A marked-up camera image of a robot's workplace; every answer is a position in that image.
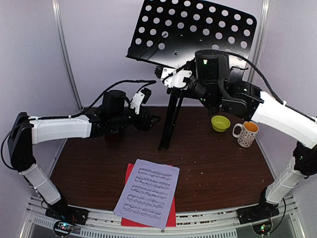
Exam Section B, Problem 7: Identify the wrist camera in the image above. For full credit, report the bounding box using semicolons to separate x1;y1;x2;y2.
155;65;192;88
130;88;152;115

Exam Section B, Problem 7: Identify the white sheet music page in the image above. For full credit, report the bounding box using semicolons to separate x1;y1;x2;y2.
113;159;180;230

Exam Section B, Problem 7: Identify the white patterned mug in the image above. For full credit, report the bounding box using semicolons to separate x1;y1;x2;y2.
232;121;259;148

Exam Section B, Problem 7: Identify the aluminium front rail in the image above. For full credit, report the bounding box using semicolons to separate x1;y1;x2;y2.
19;191;305;238

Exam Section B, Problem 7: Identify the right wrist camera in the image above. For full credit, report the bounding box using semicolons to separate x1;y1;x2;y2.
155;65;192;88

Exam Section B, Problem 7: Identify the red paper sheet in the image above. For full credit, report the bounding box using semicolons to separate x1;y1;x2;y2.
121;163;176;228

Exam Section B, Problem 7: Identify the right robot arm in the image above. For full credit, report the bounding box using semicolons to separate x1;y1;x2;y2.
160;50;317;219

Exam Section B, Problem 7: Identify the green bowl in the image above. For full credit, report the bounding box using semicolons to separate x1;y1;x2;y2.
211;115;231;132

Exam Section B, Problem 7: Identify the brown wooden metronome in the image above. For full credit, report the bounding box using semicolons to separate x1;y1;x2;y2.
104;132;124;147

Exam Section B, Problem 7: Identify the right aluminium corner post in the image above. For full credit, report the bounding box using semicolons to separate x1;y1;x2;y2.
247;0;270;80

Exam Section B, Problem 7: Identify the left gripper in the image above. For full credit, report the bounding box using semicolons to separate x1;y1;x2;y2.
110;106;161;131

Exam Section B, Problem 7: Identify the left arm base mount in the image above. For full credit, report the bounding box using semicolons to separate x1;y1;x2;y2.
45;207;89;237

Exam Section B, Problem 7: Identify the black music stand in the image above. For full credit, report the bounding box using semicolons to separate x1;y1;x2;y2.
127;0;257;149

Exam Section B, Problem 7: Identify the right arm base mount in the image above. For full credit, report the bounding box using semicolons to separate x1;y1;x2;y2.
237;206;280;236

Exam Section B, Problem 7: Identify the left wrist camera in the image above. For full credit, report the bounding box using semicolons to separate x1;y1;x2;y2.
130;88;152;115

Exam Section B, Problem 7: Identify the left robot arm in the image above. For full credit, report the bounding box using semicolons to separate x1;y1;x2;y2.
2;80;160;220

